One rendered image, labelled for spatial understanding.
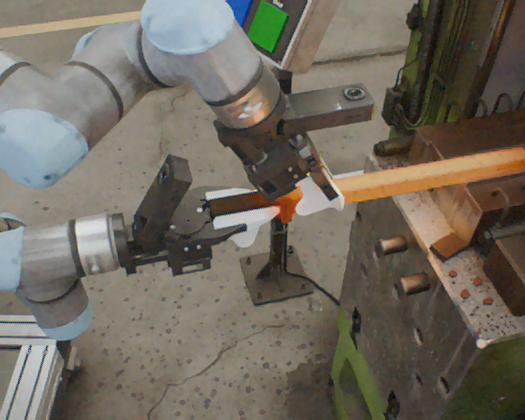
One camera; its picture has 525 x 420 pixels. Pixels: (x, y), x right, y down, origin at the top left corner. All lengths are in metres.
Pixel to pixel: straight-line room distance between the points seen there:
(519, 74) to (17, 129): 0.82
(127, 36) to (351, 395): 1.16
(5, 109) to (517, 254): 0.61
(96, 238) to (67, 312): 0.13
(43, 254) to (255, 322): 1.17
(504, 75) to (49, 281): 0.78
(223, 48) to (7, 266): 0.37
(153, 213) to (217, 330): 1.14
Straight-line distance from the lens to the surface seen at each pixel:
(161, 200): 0.65
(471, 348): 0.78
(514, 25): 0.98
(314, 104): 0.63
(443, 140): 0.89
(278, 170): 0.64
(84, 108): 0.52
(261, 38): 1.09
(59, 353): 1.61
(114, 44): 0.58
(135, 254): 0.73
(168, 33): 0.51
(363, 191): 0.75
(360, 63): 2.92
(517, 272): 0.76
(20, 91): 0.53
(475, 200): 0.80
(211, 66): 0.53
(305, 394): 1.68
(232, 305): 1.83
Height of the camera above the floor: 1.53
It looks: 47 degrees down
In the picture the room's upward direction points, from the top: straight up
